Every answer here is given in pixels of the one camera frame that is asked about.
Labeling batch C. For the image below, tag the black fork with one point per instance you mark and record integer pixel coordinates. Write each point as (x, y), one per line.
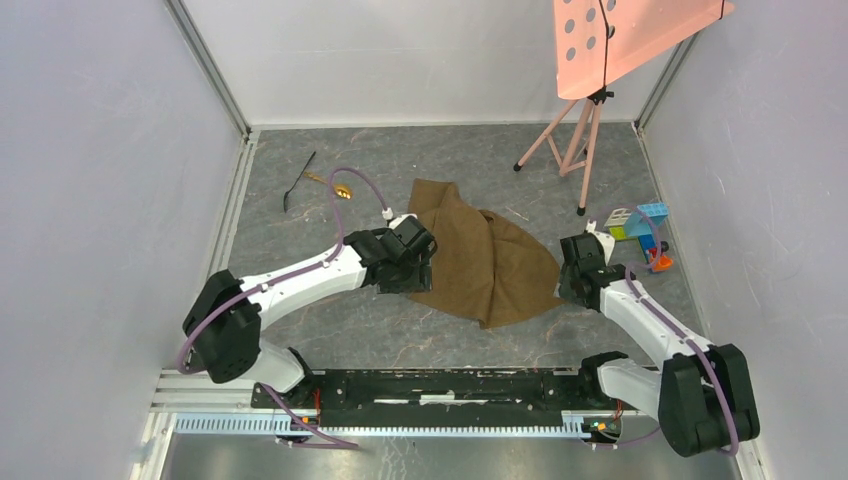
(289, 191)

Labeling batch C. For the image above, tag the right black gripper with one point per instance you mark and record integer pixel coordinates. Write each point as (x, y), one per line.
(564, 289)

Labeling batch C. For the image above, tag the pink music stand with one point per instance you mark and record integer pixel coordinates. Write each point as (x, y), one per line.
(596, 44)

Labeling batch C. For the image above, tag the gold spoon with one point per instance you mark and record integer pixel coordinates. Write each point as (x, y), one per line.
(340, 190)

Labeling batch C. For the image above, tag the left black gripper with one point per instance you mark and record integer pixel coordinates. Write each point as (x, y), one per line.
(419, 281)

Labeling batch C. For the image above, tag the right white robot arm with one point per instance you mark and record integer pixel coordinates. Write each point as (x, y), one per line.
(699, 393)

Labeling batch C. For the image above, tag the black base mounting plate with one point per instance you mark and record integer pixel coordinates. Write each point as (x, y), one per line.
(482, 397)

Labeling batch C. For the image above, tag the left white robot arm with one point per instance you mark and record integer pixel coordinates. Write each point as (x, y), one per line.
(225, 324)

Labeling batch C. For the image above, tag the brown cloth napkin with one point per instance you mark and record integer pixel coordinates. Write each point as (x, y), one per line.
(486, 268)

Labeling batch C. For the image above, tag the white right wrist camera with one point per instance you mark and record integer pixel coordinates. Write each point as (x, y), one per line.
(606, 240)

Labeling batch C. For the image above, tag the colourful toy block structure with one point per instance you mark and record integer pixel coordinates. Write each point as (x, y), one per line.
(624, 224)

